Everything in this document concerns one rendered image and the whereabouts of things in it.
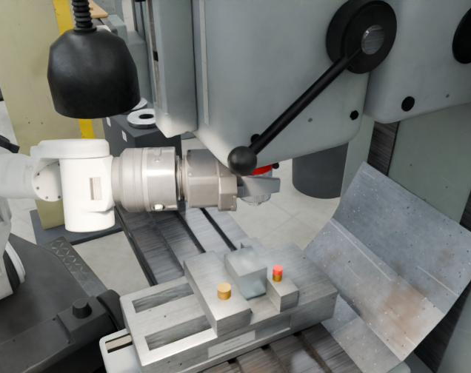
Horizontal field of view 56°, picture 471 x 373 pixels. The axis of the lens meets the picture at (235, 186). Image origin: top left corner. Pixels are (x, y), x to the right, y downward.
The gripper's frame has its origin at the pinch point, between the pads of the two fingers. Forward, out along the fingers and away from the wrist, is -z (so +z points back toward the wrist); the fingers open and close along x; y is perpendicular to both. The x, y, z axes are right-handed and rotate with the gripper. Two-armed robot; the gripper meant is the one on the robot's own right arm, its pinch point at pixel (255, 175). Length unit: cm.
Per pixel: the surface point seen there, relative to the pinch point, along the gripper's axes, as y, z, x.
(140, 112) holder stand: 12, 21, 50
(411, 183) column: 13.6, -33.5, 16.4
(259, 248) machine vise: 20.6, -2.7, 7.9
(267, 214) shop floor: 124, -33, 153
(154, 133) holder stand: 13.7, 17.4, 41.9
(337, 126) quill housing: -10.8, -8.1, -7.5
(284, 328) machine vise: 29.6, -5.7, -3.1
